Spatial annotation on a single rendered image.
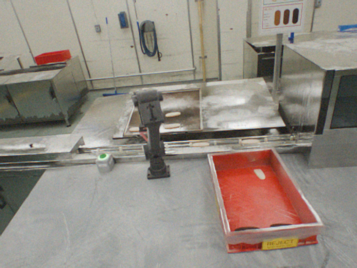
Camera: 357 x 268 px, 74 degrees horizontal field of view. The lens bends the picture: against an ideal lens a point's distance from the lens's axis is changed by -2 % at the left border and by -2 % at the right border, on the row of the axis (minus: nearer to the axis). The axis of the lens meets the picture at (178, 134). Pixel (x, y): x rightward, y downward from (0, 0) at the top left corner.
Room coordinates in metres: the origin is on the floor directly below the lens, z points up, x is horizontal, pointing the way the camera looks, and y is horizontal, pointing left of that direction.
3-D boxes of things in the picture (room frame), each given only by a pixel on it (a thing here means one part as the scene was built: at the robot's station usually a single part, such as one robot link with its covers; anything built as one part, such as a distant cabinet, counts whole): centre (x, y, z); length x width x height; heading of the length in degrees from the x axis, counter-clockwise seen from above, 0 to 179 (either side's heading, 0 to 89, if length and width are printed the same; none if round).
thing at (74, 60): (4.54, 2.03, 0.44); 0.70 x 0.55 x 0.87; 82
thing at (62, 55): (4.54, 2.03, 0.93); 0.51 x 0.36 x 0.13; 86
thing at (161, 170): (1.00, 0.13, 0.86); 0.12 x 0.09 x 0.08; 88
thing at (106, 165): (1.11, 0.42, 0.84); 0.08 x 0.08 x 0.11; 82
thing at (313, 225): (0.73, -0.28, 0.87); 0.49 x 0.34 x 0.10; 178
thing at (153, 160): (1.02, 0.14, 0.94); 0.09 x 0.05 x 0.10; 12
